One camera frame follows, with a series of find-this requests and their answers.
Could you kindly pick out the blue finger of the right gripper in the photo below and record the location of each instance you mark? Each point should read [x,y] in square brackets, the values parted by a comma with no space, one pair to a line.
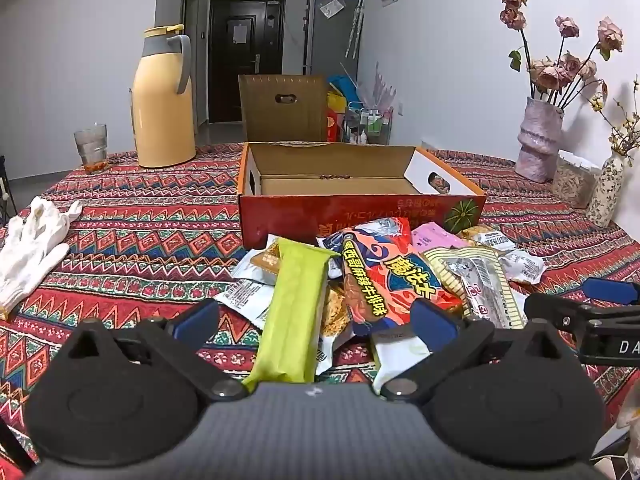
[616,292]

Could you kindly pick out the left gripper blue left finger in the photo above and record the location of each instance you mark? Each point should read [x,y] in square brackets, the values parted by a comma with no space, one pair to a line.
[195,326]

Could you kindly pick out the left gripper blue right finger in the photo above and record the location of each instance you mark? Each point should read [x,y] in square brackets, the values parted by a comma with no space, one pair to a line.
[434,326]

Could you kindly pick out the white back-label packet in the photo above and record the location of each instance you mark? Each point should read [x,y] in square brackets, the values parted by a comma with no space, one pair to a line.
[249,299]

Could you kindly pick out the yellow striped snack pack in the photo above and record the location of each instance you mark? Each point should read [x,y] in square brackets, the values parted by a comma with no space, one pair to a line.
[476,276]

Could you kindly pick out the long green snack bar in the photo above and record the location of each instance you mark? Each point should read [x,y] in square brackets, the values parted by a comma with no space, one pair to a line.
[288,346]

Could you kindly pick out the pink snack packet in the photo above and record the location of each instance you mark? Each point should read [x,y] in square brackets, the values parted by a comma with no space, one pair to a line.
[430,235]

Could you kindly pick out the orange cracker packet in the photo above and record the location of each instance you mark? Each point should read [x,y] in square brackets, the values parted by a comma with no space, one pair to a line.
[269,259]

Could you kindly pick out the white cracker packet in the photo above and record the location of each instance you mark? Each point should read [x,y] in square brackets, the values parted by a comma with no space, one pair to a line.
[335,329]

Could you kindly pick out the white floral small vase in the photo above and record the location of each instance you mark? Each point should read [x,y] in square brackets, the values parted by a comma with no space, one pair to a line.
[606,192]

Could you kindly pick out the woven tissue box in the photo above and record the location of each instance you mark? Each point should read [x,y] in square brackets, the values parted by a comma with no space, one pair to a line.
[574,179]

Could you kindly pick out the red cardboard snack box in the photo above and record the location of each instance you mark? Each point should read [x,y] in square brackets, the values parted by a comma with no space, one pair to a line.
[304,191]

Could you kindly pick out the pink ceramic vase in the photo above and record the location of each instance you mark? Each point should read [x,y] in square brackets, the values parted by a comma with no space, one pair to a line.
[540,138]

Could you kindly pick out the white cloth gloves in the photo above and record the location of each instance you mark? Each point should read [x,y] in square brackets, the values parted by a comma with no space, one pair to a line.
[33,247]

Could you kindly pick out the glass cup with drink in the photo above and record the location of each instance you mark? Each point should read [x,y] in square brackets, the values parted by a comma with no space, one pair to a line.
[91,144]

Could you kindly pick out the yellow thermos jug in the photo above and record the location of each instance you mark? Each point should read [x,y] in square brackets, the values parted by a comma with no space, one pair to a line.
[162,99]

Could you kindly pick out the dried pink roses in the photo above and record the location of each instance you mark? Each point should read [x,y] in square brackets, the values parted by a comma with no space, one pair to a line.
[558,80]

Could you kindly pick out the brown wicker chair back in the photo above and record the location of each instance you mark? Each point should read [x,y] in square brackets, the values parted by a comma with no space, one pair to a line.
[284,108]

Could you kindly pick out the red gift bag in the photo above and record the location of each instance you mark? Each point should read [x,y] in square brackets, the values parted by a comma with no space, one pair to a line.
[335,125]

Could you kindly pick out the black entrance door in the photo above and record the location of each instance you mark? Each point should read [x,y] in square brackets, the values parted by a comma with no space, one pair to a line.
[245,37]

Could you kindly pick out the grey refrigerator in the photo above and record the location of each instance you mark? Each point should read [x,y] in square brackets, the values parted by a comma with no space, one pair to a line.
[332,37]

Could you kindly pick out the wire storage cart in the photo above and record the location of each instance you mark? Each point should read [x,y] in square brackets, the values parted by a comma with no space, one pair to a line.
[366,125]

